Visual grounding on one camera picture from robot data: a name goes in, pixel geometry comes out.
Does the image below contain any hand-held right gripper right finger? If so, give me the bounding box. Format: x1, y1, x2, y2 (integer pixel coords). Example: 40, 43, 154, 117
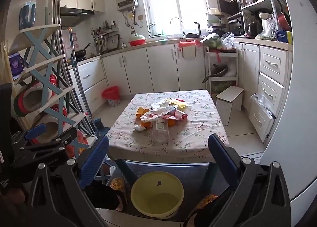
207, 133, 293, 227

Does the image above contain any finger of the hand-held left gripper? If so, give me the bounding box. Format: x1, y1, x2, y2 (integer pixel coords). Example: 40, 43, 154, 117
18, 123, 78, 152
10, 143, 75, 181

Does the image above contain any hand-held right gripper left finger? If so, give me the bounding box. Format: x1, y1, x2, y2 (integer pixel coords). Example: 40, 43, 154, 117
27, 136, 111, 227

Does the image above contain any cup-shaped orange peel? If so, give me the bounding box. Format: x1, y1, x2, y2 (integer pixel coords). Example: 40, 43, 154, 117
136, 107, 150, 118

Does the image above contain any yellow snack packet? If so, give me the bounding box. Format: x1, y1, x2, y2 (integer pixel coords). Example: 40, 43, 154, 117
165, 97, 191, 110

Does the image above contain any yellow plastic basin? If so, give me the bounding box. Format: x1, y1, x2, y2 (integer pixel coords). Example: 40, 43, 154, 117
130, 171, 184, 218

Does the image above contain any red-lined trash bin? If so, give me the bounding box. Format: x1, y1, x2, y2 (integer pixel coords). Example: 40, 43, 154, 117
101, 86, 121, 107

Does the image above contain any person's left hand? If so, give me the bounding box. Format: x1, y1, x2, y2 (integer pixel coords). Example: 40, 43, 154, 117
0, 188, 26, 206

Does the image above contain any red patterned slipper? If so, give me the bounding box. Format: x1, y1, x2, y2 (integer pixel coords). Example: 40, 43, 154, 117
32, 104, 67, 143

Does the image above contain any floral slipper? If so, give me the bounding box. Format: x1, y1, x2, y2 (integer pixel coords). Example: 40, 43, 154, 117
188, 193, 220, 217
109, 177, 129, 211

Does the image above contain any dark table leg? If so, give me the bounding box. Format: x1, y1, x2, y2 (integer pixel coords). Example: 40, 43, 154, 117
114, 159, 138, 183

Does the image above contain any green and red slipper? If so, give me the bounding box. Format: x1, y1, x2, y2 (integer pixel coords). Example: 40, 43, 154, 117
13, 81, 58, 118

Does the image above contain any person's left foot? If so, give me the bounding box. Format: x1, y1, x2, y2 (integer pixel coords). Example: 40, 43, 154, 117
83, 180, 127, 211

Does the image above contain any floral tablecloth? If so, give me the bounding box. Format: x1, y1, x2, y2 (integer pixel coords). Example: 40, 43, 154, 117
108, 89, 229, 164

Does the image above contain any smartphone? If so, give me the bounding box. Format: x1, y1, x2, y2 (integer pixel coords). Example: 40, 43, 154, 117
9, 52, 25, 81

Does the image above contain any red snack wrapper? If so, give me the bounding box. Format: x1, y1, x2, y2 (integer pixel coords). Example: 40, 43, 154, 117
162, 110, 188, 120

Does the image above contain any white chair with red item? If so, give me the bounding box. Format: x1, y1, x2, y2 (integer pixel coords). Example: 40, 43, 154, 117
9, 24, 98, 165

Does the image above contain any white wooden stool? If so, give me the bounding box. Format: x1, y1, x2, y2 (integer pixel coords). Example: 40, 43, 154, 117
215, 86, 244, 126

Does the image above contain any clear plastic package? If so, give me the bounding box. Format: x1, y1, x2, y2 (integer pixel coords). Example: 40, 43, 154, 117
152, 119, 171, 143

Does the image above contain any crinkled plastic bag on drawer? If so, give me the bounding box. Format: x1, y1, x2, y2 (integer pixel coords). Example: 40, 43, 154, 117
250, 93, 276, 119

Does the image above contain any white drawer base cabinet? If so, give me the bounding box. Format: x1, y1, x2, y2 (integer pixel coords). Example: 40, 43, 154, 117
68, 57, 109, 118

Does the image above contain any silver foil wrapper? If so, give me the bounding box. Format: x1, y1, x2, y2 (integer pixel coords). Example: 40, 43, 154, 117
140, 108, 179, 122

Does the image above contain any dark wok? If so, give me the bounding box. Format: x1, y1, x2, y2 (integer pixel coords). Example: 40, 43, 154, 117
202, 64, 229, 84

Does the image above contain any black frying pan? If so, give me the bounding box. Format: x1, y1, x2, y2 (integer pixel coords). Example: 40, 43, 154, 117
74, 43, 92, 59

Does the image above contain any white kitchen trolley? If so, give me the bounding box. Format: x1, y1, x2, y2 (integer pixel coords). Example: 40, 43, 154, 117
203, 45, 239, 95

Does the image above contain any white refrigerator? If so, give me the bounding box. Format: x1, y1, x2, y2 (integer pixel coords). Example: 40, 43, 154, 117
258, 0, 317, 227

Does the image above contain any white panelled base cabinet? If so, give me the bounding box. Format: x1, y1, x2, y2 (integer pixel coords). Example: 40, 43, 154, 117
234, 41, 289, 143

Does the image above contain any white door base cabinet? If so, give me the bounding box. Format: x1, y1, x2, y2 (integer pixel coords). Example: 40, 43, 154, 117
101, 41, 206, 96

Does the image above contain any white hanging bag red trim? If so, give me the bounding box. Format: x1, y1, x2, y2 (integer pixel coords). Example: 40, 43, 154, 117
179, 40, 201, 60

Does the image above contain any bag of green vegetables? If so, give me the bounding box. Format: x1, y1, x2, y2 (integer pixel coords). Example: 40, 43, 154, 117
200, 33, 223, 49

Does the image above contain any clear plastic bag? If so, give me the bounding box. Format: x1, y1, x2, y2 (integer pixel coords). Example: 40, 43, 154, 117
220, 32, 235, 49

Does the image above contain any red basin green lid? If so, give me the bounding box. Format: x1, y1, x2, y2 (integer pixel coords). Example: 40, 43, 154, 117
128, 32, 146, 47

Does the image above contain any range hood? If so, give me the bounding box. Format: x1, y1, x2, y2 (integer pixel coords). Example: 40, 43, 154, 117
59, 7, 95, 28

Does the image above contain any black toaster oven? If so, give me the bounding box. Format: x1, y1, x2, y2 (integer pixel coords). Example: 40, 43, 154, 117
227, 18, 244, 36

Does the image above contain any black pot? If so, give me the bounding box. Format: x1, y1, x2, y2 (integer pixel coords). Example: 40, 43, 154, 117
248, 22, 259, 38

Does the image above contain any chrome faucet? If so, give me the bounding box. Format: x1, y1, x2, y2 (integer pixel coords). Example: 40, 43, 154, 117
170, 17, 186, 39

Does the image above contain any blue box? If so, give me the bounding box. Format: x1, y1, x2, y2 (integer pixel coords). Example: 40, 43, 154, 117
276, 30, 293, 43

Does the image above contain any green cooking pot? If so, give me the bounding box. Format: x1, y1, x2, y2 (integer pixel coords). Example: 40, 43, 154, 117
206, 7, 221, 25

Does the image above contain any red pot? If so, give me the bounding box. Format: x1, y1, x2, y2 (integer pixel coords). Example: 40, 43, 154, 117
276, 11, 291, 31

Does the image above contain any black microwave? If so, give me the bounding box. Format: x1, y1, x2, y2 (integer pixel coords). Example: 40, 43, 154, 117
216, 0, 242, 18

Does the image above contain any white counter shelf rack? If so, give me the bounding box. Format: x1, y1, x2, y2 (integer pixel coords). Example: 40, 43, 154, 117
240, 0, 285, 41

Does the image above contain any kitchen window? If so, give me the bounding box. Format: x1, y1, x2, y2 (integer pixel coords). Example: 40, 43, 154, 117
139, 0, 208, 40

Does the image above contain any blue long-handled broom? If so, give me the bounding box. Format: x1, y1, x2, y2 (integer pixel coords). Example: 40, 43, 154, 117
67, 27, 106, 129

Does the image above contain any red paper wall sticker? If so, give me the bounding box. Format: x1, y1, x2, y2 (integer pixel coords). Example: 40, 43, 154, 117
62, 30, 80, 51

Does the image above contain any wall utensil rack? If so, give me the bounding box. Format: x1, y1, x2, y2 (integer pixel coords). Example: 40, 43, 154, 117
90, 26, 119, 52

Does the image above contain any grey sliding door frame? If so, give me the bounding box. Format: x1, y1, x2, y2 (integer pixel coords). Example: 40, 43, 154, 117
46, 0, 99, 138

